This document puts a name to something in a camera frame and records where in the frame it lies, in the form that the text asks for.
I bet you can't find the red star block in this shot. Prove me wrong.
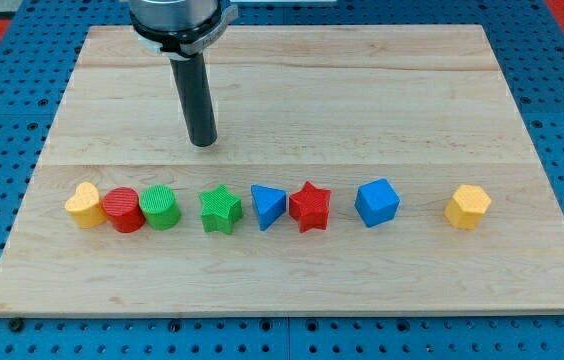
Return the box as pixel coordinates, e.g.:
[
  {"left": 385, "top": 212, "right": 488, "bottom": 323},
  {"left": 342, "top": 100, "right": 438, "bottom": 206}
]
[{"left": 288, "top": 181, "right": 331, "bottom": 233}]

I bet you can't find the green star block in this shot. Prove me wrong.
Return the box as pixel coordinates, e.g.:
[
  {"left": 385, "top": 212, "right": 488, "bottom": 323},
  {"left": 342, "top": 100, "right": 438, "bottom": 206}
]
[{"left": 199, "top": 184, "right": 243, "bottom": 235}]

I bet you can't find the blue triangle block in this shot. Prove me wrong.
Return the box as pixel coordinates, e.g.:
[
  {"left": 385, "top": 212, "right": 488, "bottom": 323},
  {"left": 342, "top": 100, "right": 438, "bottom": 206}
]
[{"left": 251, "top": 184, "right": 287, "bottom": 231}]

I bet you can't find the light wooden board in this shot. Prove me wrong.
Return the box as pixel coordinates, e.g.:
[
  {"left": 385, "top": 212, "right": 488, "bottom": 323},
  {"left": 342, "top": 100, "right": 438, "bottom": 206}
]
[{"left": 0, "top": 25, "right": 564, "bottom": 318}]

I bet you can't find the blue cube block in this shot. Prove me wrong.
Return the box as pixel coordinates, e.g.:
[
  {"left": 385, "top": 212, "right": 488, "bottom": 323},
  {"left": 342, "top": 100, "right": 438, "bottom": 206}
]
[{"left": 354, "top": 178, "right": 401, "bottom": 227}]

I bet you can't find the green cylinder block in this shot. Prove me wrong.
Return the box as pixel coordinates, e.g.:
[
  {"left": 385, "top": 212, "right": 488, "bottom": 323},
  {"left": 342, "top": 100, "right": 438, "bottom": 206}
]
[{"left": 139, "top": 184, "right": 181, "bottom": 231}]

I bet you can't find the black cylindrical pointer tool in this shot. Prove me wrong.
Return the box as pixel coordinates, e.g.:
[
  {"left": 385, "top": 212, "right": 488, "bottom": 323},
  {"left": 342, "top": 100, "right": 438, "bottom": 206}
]
[{"left": 170, "top": 53, "right": 217, "bottom": 147}]

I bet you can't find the red cylinder block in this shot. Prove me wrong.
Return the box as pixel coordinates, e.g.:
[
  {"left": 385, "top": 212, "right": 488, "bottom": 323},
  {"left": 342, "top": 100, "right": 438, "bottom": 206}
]
[{"left": 102, "top": 187, "right": 145, "bottom": 233}]

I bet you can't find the yellow hexagon block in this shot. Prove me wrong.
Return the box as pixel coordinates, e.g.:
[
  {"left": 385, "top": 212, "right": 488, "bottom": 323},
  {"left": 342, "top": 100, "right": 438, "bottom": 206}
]
[{"left": 443, "top": 184, "right": 492, "bottom": 230}]

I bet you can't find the yellow heart block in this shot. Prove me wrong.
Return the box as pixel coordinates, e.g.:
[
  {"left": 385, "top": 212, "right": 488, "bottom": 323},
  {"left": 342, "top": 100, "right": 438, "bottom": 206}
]
[{"left": 64, "top": 182, "right": 108, "bottom": 229}]

